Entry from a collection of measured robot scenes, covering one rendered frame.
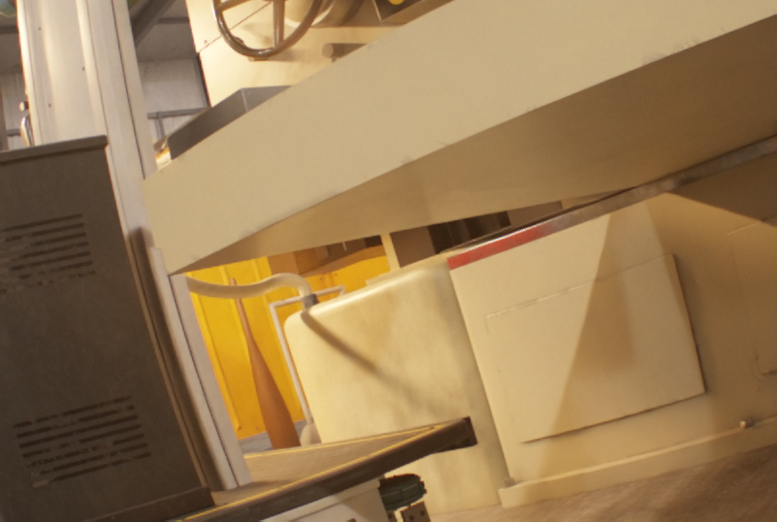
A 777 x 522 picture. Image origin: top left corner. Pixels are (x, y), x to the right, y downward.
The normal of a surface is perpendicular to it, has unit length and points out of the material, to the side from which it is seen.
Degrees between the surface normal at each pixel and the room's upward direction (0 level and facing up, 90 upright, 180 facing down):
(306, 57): 90
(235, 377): 90
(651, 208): 90
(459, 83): 90
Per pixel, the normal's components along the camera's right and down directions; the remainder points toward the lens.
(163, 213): -0.62, 0.13
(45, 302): 0.67, -0.26
